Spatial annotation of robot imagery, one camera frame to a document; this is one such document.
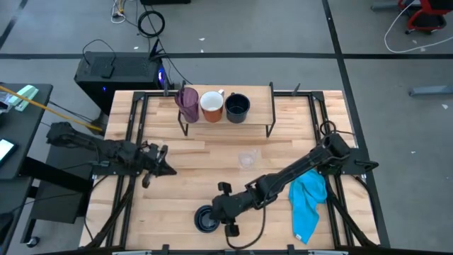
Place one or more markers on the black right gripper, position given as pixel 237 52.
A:
pixel 230 207

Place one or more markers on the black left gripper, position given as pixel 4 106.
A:
pixel 152 157

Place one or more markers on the black ribbed mug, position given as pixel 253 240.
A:
pixel 237 106
pixel 202 219

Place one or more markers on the clear glass cup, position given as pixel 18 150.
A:
pixel 246 159

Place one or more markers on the purple faceted plastic tumbler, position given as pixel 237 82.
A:
pixel 187 104

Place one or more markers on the orange mug white inside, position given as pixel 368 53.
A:
pixel 211 102

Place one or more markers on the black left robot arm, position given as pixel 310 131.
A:
pixel 106 148

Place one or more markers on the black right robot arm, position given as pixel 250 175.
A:
pixel 301 168

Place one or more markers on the blue cloth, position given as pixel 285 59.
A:
pixel 306 202

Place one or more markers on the black computer tower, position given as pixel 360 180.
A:
pixel 124 79

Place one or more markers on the black equipment cart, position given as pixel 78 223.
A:
pixel 63 191

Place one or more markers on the black side desk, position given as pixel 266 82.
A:
pixel 21 141

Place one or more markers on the black caster wheel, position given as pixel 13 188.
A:
pixel 32 242

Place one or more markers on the light green stapler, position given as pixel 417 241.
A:
pixel 24 96

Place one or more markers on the smartphone with lit screen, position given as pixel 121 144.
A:
pixel 5 148

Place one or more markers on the grey floor bar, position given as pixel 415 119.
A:
pixel 431 90

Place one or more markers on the red and black chair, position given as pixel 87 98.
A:
pixel 424 19

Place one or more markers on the black metal table frame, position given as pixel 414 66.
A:
pixel 136 117

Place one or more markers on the wooden shelf black metal frame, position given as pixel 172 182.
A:
pixel 260 102

